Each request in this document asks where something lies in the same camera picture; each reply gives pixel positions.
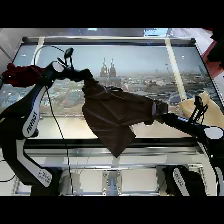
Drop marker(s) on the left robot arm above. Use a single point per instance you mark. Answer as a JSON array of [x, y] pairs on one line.
[[30, 118]]

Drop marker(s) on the brown shirt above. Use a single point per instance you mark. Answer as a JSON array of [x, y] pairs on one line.
[[113, 113]]

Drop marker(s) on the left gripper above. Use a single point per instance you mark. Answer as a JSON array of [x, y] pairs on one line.
[[81, 74]]

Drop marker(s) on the silver frame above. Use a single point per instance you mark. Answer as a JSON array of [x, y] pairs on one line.
[[100, 154]]

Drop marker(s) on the red garment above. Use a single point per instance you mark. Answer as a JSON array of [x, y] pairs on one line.
[[20, 75]]

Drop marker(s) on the beige garment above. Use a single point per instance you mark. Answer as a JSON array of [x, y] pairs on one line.
[[208, 111]]

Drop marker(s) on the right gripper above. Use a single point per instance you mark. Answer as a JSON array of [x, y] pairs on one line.
[[160, 108]]

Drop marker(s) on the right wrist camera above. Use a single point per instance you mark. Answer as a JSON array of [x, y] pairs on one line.
[[199, 106]]

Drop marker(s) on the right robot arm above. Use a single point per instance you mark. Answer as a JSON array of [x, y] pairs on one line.
[[203, 131]]

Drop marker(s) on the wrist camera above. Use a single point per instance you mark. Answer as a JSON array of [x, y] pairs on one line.
[[199, 106], [68, 55]]

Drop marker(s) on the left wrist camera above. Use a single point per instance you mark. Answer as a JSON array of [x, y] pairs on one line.
[[68, 55]]

